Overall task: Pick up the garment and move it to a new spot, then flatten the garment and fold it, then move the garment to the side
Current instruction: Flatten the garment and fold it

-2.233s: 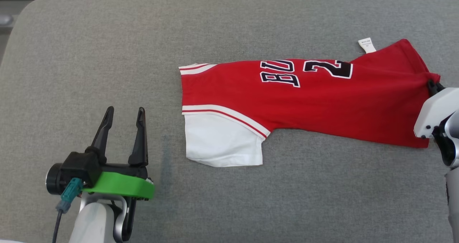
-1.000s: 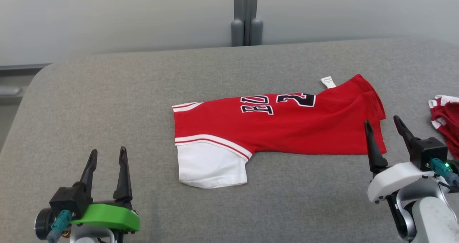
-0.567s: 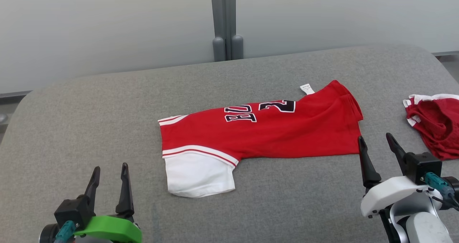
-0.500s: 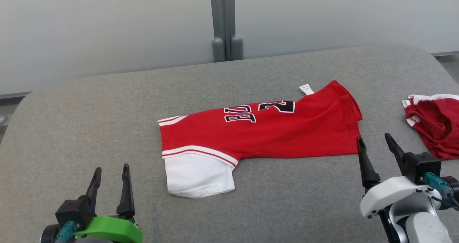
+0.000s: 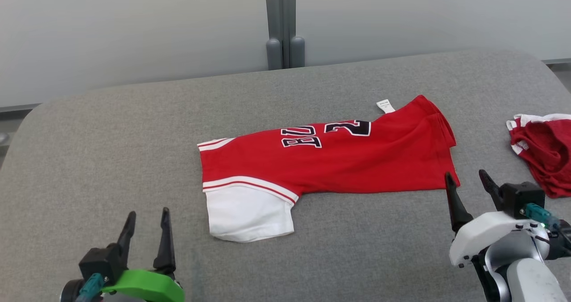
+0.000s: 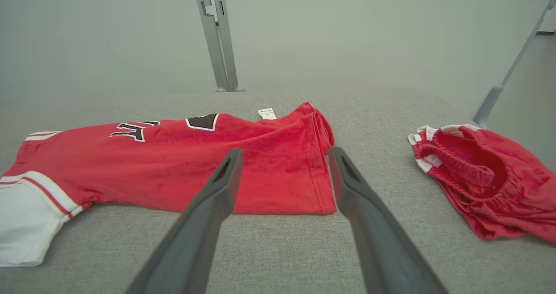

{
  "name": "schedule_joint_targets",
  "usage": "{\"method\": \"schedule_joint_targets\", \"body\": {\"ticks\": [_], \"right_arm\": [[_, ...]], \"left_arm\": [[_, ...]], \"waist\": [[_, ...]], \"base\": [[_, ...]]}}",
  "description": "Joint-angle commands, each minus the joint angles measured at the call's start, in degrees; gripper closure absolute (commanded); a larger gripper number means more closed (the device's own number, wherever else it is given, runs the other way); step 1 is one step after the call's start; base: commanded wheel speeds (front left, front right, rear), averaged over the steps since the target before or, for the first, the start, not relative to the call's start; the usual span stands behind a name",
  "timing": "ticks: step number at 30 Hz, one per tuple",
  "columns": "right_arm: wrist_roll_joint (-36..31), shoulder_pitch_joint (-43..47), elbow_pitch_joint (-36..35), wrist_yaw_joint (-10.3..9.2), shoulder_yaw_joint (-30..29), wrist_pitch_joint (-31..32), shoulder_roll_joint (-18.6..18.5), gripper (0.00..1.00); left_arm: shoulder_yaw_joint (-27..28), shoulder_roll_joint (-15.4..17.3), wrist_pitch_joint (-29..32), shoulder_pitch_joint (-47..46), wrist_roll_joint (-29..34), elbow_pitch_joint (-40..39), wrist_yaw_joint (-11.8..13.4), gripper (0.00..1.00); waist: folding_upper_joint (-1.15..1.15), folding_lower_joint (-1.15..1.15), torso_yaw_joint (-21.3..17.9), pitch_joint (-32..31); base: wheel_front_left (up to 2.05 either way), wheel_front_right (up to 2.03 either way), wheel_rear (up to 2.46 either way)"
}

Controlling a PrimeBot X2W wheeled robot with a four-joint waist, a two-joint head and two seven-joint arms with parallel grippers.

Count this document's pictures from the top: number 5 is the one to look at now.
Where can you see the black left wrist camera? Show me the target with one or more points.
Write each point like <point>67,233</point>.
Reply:
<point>102,262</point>

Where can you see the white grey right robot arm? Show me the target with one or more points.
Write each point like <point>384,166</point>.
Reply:
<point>531,279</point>

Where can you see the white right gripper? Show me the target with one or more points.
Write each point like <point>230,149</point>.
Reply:
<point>486,233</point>

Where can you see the red jersey with white sleeves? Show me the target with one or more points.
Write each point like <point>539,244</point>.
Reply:
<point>357,159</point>

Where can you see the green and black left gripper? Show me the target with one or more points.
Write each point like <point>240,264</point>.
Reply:
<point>142,288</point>

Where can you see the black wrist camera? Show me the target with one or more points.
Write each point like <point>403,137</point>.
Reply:
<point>519,197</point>
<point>102,262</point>

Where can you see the red shorts with white trim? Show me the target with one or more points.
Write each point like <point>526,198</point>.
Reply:
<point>548,155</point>

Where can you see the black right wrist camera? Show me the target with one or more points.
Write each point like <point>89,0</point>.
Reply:
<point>519,197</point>

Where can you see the grey metal door post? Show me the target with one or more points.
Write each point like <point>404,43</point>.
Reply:
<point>273,25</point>
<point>294,25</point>

